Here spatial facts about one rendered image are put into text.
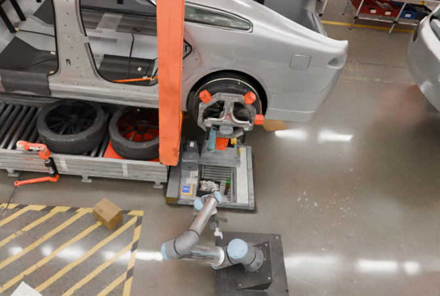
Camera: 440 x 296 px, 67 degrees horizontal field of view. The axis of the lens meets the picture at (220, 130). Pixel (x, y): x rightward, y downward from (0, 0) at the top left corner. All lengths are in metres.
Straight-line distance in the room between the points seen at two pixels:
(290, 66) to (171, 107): 1.12
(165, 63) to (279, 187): 2.10
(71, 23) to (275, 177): 2.61
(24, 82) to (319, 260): 3.29
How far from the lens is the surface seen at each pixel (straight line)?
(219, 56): 2.97
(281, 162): 4.13
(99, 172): 3.65
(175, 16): 2.22
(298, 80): 3.19
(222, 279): 2.98
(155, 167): 3.41
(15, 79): 3.72
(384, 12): 7.46
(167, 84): 2.53
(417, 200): 4.58
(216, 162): 3.75
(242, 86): 3.14
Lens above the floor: 3.08
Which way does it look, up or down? 46 degrees down
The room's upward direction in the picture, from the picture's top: 10 degrees clockwise
